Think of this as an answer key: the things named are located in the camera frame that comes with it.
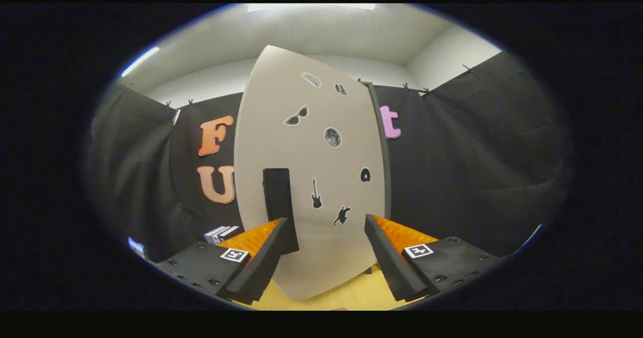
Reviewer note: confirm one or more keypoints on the beige cabinet door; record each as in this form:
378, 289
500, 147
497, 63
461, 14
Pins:
271, 117

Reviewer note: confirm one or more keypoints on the black backdrop cloth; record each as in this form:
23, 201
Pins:
477, 167

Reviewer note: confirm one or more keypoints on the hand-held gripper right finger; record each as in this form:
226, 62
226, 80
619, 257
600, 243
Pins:
387, 257

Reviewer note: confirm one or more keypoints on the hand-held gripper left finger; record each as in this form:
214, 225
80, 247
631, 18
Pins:
263, 262

